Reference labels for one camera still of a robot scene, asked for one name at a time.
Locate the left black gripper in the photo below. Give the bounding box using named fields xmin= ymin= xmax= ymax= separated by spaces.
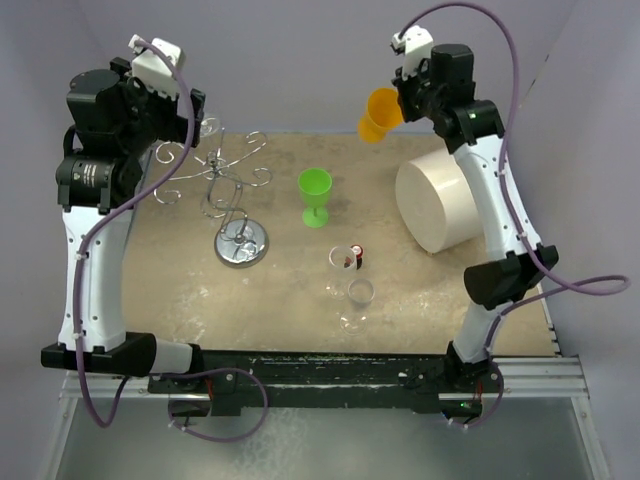
xmin=109 ymin=58 xmax=202 ymax=158

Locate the clear wine glass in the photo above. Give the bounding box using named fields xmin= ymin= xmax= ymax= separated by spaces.
xmin=200 ymin=116 xmax=221 ymax=138
xmin=339 ymin=278 xmax=375 ymax=335

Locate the orange plastic wine glass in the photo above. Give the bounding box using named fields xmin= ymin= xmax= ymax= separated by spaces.
xmin=357 ymin=88 xmax=404 ymax=143

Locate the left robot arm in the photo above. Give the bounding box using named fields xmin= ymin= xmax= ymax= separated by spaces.
xmin=41 ymin=58 xmax=206 ymax=392

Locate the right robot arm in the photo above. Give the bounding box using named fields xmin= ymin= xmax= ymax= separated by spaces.
xmin=392 ymin=41 xmax=559 ymax=391

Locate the green plastic wine glass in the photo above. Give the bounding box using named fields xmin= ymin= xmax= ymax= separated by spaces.
xmin=298 ymin=168 xmax=332 ymax=228

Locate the clear wine glass front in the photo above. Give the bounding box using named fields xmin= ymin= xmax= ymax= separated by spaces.
xmin=339 ymin=278 xmax=375 ymax=335

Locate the white cylindrical container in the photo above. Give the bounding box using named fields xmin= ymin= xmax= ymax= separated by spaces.
xmin=395 ymin=148 xmax=483 ymax=254

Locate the small red capped bottle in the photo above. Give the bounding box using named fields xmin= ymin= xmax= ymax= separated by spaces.
xmin=350 ymin=244 xmax=364 ymax=270

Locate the clear glass with red item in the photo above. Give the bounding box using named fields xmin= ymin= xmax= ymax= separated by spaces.
xmin=325 ymin=245 xmax=357 ymax=300

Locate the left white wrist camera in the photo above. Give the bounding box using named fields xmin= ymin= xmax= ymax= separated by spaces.
xmin=128 ymin=34 xmax=185 ymax=100

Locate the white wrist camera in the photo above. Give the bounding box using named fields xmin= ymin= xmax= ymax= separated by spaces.
xmin=128 ymin=34 xmax=185 ymax=100
xmin=391 ymin=25 xmax=434 ymax=80

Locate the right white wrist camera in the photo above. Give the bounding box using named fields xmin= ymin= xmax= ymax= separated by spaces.
xmin=391 ymin=25 xmax=434 ymax=80

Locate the silver wire glass rack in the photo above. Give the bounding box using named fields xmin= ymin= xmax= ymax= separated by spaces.
xmin=168 ymin=122 xmax=273 ymax=269

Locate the base left purple cable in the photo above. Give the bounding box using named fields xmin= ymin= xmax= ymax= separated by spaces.
xmin=167 ymin=367 xmax=270 ymax=443

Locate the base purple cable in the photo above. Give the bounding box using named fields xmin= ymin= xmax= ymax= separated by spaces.
xmin=167 ymin=367 xmax=270 ymax=443
xmin=447 ymin=362 xmax=505 ymax=431

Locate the base right purple cable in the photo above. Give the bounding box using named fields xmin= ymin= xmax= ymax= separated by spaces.
xmin=447 ymin=362 xmax=505 ymax=431

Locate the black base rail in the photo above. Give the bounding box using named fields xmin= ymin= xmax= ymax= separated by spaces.
xmin=149 ymin=350 xmax=504 ymax=418

